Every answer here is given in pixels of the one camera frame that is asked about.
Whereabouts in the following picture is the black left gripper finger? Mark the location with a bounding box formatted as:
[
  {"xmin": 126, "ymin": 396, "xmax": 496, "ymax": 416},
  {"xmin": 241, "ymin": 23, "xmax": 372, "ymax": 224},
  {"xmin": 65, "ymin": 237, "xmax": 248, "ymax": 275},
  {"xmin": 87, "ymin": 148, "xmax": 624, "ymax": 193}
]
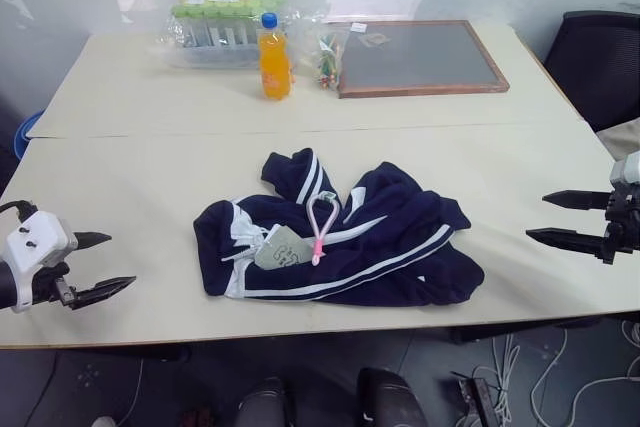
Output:
[
  {"xmin": 74, "ymin": 231, "xmax": 113, "ymax": 251},
  {"xmin": 67, "ymin": 275, "xmax": 138, "ymax": 311}
]

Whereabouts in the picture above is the white floor cable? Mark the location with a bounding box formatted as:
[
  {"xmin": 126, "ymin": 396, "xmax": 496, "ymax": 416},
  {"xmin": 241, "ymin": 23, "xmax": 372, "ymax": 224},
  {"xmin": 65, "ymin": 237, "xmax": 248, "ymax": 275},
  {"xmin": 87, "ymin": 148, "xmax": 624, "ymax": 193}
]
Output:
[
  {"xmin": 487, "ymin": 332, "xmax": 524, "ymax": 427},
  {"xmin": 619, "ymin": 317, "xmax": 640, "ymax": 356},
  {"xmin": 529, "ymin": 326, "xmax": 640, "ymax": 427}
]

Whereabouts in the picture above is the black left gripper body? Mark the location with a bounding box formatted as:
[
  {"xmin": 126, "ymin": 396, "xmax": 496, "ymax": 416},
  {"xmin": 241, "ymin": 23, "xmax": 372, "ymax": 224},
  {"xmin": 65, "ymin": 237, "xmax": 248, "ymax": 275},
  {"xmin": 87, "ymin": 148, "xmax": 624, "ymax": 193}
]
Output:
[{"xmin": 31, "ymin": 261, "xmax": 81, "ymax": 311}]

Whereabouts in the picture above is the black office chair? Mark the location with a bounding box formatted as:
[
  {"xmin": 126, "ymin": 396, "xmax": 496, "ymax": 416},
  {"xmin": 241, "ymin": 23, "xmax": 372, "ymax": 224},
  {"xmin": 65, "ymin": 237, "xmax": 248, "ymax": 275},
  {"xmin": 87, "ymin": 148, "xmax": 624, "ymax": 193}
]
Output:
[{"xmin": 542, "ymin": 10, "xmax": 640, "ymax": 134}]

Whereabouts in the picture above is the grey printed hang tag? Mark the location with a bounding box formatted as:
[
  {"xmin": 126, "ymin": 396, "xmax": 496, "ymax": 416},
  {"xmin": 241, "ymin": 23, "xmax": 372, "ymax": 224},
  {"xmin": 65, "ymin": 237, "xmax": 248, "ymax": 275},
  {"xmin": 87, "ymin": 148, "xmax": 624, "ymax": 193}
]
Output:
[{"xmin": 253, "ymin": 224, "xmax": 313, "ymax": 269}]

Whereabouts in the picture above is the dark rounded grey shape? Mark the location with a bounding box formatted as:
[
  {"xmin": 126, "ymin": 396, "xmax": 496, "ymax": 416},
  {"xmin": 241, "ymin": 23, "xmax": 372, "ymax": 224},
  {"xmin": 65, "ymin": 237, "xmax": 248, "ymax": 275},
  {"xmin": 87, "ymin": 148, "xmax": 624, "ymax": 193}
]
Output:
[{"xmin": 234, "ymin": 376, "xmax": 288, "ymax": 427}]

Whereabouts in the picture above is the orange soda bottle blue cap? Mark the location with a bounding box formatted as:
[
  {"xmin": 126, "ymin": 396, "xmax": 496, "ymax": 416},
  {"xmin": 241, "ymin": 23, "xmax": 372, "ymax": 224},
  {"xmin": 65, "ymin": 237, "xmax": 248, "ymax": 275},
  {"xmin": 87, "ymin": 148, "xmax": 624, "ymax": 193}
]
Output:
[{"xmin": 258, "ymin": 12, "xmax": 293, "ymax": 100}]

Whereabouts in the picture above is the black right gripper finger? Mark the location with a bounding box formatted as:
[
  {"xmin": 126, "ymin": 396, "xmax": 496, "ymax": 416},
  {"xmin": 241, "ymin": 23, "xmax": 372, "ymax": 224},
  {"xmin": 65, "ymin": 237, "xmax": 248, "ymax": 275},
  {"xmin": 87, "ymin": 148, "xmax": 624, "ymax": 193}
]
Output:
[
  {"xmin": 541, "ymin": 189, "xmax": 614, "ymax": 212},
  {"xmin": 525, "ymin": 227, "xmax": 609, "ymax": 261}
]

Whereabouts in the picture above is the blue plastic bucket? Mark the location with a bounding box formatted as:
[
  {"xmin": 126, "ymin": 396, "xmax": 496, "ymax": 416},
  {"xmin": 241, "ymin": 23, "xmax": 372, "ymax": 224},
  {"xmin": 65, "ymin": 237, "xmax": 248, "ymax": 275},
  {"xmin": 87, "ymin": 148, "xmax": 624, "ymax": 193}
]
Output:
[{"xmin": 13, "ymin": 109, "xmax": 46, "ymax": 160}]

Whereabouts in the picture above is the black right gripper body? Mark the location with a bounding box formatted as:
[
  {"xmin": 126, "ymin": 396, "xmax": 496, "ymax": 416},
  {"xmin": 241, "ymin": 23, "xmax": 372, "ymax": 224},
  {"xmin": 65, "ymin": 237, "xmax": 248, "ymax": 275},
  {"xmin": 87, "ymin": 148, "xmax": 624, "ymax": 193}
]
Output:
[{"xmin": 601, "ymin": 189, "xmax": 640, "ymax": 266}]

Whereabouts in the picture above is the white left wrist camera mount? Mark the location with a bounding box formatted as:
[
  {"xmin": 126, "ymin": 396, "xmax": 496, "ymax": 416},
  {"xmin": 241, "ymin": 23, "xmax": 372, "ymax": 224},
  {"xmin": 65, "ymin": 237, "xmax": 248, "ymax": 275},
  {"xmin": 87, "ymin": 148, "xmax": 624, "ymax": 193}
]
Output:
[{"xmin": 0, "ymin": 211, "xmax": 80, "ymax": 314}]

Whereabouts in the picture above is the clear bag of coloured sticks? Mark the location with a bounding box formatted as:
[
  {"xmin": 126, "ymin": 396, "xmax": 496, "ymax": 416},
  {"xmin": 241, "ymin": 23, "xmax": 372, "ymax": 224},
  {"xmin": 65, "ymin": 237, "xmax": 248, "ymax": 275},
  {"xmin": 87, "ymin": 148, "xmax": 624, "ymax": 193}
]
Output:
[{"xmin": 301, "ymin": 22, "xmax": 354, "ymax": 93}]

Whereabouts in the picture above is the pink zipper pull loop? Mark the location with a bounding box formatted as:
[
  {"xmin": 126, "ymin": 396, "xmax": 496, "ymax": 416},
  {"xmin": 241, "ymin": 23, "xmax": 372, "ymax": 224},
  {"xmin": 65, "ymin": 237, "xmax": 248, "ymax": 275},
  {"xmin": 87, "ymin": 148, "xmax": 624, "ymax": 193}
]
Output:
[{"xmin": 305, "ymin": 191, "xmax": 340, "ymax": 267}]

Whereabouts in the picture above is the dark rounded black shape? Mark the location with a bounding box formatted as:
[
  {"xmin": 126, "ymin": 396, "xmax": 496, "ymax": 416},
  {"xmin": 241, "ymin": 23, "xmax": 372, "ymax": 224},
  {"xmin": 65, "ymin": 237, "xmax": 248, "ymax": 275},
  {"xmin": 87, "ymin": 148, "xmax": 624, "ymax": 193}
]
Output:
[{"xmin": 355, "ymin": 367, "xmax": 429, "ymax": 427}]

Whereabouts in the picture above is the navy white-striped zip jacket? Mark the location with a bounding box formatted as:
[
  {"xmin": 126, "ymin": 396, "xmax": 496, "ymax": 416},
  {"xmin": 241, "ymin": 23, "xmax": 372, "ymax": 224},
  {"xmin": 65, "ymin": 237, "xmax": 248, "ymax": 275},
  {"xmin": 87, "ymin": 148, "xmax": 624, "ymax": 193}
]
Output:
[{"xmin": 192, "ymin": 147, "xmax": 487, "ymax": 309}]

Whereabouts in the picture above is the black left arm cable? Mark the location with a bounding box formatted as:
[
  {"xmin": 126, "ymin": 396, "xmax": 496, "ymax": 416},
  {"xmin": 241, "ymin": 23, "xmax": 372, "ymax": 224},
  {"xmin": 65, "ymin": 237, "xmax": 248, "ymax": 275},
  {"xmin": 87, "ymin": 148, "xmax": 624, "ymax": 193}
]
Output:
[{"xmin": 0, "ymin": 199, "xmax": 39, "ymax": 223}]

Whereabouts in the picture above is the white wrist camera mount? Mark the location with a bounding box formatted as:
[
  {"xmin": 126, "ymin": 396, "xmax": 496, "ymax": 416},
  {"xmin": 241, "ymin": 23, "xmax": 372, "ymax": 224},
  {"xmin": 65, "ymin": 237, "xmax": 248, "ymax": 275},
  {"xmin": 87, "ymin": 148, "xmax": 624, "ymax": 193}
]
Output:
[
  {"xmin": 0, "ymin": 211, "xmax": 80, "ymax": 314},
  {"xmin": 610, "ymin": 150, "xmax": 640, "ymax": 194}
]

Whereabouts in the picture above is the wood-framed blackboard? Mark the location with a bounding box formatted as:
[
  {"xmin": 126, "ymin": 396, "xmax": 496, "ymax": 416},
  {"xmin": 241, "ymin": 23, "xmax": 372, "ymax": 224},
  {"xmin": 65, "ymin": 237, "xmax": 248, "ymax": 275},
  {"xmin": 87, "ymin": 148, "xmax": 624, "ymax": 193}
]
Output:
[{"xmin": 322, "ymin": 19, "xmax": 511, "ymax": 100}]

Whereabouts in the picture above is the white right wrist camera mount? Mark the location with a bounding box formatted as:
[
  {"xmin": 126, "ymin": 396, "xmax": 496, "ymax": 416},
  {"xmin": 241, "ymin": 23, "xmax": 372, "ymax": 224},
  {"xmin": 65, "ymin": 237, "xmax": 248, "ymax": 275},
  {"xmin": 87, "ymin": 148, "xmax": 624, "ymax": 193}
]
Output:
[{"xmin": 610, "ymin": 150, "xmax": 640, "ymax": 194}]

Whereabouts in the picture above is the black power strip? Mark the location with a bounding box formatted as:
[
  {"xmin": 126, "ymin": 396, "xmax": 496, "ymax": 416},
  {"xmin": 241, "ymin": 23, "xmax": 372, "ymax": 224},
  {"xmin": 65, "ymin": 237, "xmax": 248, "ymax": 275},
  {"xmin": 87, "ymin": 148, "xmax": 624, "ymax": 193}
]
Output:
[{"xmin": 450, "ymin": 371, "xmax": 501, "ymax": 427}]

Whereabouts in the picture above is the green-capped tubes plastic pack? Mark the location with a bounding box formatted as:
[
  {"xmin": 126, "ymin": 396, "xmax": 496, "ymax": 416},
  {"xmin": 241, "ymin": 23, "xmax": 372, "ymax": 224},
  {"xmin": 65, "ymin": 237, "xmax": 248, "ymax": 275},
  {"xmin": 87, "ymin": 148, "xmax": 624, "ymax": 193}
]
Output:
[{"xmin": 155, "ymin": 0, "xmax": 304, "ymax": 70}]

